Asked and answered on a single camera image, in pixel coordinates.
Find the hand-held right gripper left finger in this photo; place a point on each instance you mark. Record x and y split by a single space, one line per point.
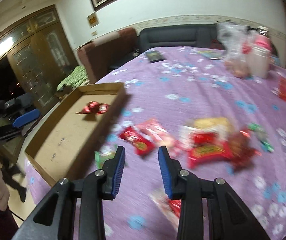
118 172

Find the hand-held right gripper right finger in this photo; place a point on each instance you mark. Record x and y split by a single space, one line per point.
165 175

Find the white and red snack packet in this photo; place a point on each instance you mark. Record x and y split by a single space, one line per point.
158 130

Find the dark red gold-print packet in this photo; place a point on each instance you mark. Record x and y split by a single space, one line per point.
208 152

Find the shallow cardboard box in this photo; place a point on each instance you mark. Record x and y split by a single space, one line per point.
70 140

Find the red foil twist candy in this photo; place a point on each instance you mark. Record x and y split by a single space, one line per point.
94 108

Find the yellow snack packet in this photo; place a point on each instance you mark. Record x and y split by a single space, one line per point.
213 125

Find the green candy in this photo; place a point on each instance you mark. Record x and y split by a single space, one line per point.
262 135

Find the green snack packet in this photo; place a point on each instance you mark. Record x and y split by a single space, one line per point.
103 156

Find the pink and red snack packet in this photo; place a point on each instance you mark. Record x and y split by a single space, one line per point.
168 205

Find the blue chair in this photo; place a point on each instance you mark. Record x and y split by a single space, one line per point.
26 118

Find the crinkled dark red foil packet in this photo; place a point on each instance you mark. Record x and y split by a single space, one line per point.
243 150

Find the purple floral blanket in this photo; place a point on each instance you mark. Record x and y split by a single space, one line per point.
183 92

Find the green patterned blanket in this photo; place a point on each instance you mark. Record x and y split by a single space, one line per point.
74 78

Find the black phone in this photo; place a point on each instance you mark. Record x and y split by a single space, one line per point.
155 57

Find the brown armchair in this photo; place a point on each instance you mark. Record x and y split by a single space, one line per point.
100 55

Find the wooden glass-door cabinet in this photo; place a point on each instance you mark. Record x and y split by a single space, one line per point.
42 55

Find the black leather sofa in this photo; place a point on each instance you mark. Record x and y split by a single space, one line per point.
178 36

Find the clear plastic bag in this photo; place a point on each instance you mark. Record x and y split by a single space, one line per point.
233 50

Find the pink capped bottle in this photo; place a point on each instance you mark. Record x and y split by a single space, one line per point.
259 55

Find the small wall sticker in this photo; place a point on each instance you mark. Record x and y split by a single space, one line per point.
94 33

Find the yellow wall sign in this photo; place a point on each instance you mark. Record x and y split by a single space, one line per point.
93 20

